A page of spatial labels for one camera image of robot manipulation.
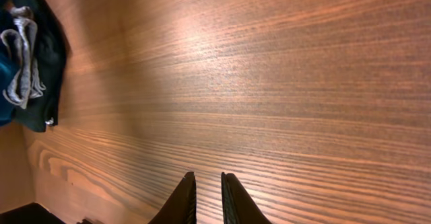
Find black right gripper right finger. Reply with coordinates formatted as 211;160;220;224
221;172;271;224

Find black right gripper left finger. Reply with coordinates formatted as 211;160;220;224
149;172;197;224

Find grey patterned garment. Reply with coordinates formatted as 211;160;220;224
1;6;46;110

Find black shirt in pile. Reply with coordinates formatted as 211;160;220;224
13;0;68;133

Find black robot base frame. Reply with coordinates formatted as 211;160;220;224
1;202;65;224

